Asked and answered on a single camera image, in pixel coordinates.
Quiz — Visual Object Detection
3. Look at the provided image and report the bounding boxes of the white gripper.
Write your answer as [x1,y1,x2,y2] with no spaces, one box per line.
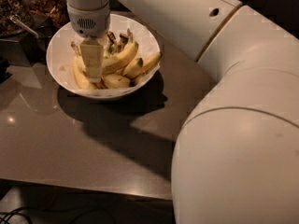
[67,5,110,83]

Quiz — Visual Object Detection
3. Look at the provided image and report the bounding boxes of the black cables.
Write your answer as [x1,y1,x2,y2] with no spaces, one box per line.
[0,206,36,224]

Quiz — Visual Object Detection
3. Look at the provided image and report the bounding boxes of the far right yellow banana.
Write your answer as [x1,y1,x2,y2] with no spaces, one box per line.
[133,51,163,86]

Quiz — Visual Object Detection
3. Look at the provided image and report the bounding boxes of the small right yellow banana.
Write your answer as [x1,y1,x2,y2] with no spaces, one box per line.
[123,58,143,79]

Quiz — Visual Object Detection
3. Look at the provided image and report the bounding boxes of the left yellow banana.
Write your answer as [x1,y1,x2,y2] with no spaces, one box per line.
[71,41,96,90]

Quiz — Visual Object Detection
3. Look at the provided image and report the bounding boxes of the metal spoon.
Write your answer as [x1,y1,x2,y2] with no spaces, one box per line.
[10,15,39,38]

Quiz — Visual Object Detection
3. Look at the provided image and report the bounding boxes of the bottom middle yellow banana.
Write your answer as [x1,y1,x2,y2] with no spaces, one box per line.
[102,74,131,89]

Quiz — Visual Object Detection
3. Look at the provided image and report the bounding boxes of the large curved yellow banana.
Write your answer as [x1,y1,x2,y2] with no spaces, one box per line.
[102,42,139,75]

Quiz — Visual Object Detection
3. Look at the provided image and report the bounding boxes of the white bowl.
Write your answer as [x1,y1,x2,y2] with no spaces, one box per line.
[46,13,162,101]

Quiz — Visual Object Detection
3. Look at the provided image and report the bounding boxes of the tray of brown snacks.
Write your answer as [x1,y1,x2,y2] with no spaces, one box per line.
[27,0,69,28]

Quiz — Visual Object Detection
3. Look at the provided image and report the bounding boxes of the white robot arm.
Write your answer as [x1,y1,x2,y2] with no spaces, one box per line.
[66,0,299,224]

